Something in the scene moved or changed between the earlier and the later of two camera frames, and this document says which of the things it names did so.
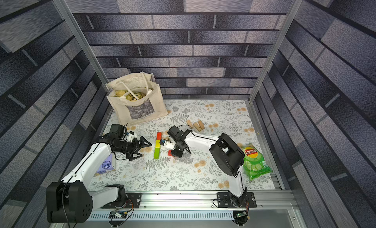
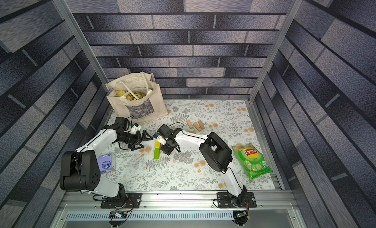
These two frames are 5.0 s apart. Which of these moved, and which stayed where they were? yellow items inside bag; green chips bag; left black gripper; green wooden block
Moved: left black gripper
Stayed: green wooden block; green chips bag; yellow items inside bag
